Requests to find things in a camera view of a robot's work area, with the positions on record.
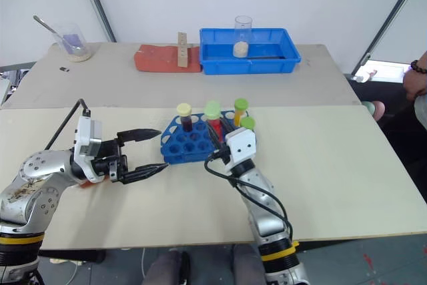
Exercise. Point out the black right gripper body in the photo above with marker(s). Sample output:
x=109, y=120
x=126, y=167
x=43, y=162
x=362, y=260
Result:
x=223, y=155

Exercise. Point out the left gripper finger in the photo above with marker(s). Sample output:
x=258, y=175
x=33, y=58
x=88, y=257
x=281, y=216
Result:
x=140, y=134
x=145, y=172

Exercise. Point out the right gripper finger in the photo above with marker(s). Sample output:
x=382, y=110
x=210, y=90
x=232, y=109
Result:
x=214, y=136
x=230, y=127

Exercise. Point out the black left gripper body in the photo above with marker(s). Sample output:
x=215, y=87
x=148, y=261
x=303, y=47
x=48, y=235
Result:
x=110, y=156

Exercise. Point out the light-green-capped red test tube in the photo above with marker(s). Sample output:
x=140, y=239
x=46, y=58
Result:
x=212, y=108

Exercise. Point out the person's forearm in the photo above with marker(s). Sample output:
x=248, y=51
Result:
x=415, y=83

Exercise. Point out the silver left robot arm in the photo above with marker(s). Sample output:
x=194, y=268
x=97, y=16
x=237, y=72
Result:
x=36, y=168

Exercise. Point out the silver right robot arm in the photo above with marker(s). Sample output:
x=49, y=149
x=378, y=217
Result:
x=263, y=198

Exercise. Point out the green-capped yellow test tube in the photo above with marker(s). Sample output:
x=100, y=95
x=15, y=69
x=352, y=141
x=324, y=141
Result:
x=241, y=104

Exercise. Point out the blue test tube rack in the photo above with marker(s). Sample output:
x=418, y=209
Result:
x=187, y=146

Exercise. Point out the yellow-capped dark red test tube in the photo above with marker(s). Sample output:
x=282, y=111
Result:
x=184, y=110

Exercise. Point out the wooden test tube stand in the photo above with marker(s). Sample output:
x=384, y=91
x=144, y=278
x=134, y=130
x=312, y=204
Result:
x=182, y=49

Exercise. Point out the small red object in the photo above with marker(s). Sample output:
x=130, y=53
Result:
x=85, y=184

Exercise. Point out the blue plastic bin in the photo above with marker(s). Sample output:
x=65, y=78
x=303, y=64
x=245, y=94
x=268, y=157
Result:
x=213, y=64

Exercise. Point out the red cloth mat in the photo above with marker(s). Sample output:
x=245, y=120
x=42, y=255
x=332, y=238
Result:
x=156, y=59

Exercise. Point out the clear beaker with beige powder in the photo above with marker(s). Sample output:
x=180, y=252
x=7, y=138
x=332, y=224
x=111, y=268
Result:
x=241, y=46

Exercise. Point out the small black clip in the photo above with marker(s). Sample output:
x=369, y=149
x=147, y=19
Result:
x=64, y=69

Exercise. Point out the wide clear beaker with grains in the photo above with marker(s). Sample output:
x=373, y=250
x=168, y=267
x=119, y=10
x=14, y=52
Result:
x=75, y=49

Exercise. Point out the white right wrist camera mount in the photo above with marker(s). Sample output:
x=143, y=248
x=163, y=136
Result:
x=241, y=146

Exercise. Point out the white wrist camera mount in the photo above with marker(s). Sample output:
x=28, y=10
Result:
x=85, y=138
x=241, y=146

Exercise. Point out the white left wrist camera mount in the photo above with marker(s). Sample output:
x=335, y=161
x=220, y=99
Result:
x=85, y=138

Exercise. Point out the grey metal frame pole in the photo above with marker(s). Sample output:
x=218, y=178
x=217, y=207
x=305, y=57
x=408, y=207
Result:
x=96, y=1
x=383, y=18

